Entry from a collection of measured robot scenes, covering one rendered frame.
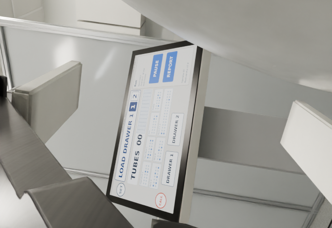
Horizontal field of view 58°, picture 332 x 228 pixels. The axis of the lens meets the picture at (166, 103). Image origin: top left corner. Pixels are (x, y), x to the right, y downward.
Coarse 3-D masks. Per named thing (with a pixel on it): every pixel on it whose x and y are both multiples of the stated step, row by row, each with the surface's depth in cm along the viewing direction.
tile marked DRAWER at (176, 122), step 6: (174, 114) 87; (180, 114) 85; (174, 120) 86; (180, 120) 84; (174, 126) 85; (180, 126) 84; (168, 132) 86; (174, 132) 85; (180, 132) 83; (168, 138) 86; (174, 138) 84; (180, 138) 83; (168, 144) 85; (174, 144) 84
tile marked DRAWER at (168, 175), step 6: (168, 156) 84; (174, 156) 83; (168, 162) 84; (174, 162) 82; (168, 168) 83; (174, 168) 82; (162, 174) 84; (168, 174) 82; (174, 174) 81; (162, 180) 83; (168, 180) 82; (174, 180) 81
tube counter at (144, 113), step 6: (144, 90) 98; (150, 90) 96; (144, 96) 97; (150, 96) 95; (144, 102) 96; (150, 102) 94; (144, 108) 96; (144, 114) 95; (138, 120) 96; (144, 120) 94; (138, 126) 95; (144, 126) 94; (138, 132) 95; (144, 132) 93; (138, 138) 94; (144, 138) 92; (138, 144) 93
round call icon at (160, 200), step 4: (156, 192) 84; (160, 192) 83; (156, 196) 83; (160, 196) 82; (164, 196) 82; (156, 200) 83; (160, 200) 82; (164, 200) 81; (156, 204) 83; (160, 204) 82; (164, 204) 81; (160, 208) 81; (164, 208) 81
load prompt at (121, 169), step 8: (136, 96) 100; (128, 104) 101; (136, 104) 99; (128, 112) 100; (136, 112) 98; (128, 120) 99; (128, 128) 98; (128, 136) 97; (128, 144) 96; (120, 152) 98; (128, 152) 95; (120, 160) 97; (128, 160) 94; (120, 168) 96; (120, 176) 95
